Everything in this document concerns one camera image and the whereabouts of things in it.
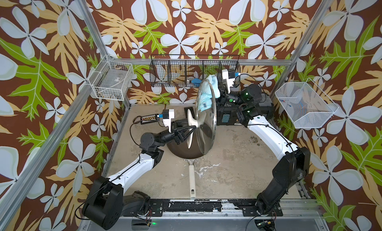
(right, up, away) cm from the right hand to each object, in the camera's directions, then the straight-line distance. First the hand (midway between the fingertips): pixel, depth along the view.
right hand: (203, 93), depth 61 cm
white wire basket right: (+61, -3, +22) cm, 65 cm away
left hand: (-3, -14, -1) cm, 14 cm away
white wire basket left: (-51, +13, +25) cm, 59 cm away
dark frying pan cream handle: (-4, -32, +21) cm, 38 cm away
